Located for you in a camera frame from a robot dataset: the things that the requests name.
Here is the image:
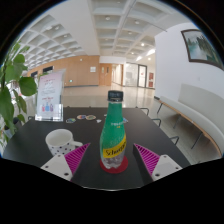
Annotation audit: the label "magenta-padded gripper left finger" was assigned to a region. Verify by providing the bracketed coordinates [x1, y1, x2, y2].
[40, 142, 92, 187]

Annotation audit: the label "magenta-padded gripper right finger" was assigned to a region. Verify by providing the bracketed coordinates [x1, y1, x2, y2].
[132, 142, 183, 187]

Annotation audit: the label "green plastic drink bottle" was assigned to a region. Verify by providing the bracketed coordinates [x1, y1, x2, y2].
[99, 89, 128, 170]

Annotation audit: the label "white polka dot mug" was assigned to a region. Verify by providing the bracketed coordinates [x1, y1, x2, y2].
[45, 128, 84, 157]

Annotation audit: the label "flat round red coaster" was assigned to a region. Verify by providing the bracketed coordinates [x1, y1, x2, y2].
[99, 155, 129, 175]

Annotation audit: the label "clear acrylic sign stand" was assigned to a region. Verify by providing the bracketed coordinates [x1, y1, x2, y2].
[34, 68, 67, 122]

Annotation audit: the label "potted green leafy plant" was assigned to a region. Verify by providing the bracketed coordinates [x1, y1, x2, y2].
[0, 41, 38, 158]

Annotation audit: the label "framed landscape picture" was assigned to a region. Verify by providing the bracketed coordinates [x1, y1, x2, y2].
[180, 28, 224, 71]

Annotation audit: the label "recessed ceiling lights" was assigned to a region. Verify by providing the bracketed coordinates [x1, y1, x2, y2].
[39, 3, 158, 63]

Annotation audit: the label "long white wall bench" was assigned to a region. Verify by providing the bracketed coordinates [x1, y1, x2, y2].
[155, 83, 224, 158]

